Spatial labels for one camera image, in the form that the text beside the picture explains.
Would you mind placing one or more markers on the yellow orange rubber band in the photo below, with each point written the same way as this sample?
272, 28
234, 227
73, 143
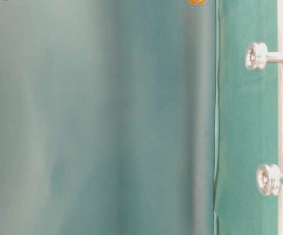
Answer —
197, 2

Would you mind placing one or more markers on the upper metal pulley shaft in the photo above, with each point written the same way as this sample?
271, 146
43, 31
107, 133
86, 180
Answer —
257, 56

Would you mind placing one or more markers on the metal pulley shaft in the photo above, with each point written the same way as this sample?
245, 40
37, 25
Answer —
269, 179
257, 56

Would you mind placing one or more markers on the lower metal pulley shaft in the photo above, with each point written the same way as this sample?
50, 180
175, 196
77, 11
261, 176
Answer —
269, 179

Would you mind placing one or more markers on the green table cloth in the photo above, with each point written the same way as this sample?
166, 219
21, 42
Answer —
135, 117

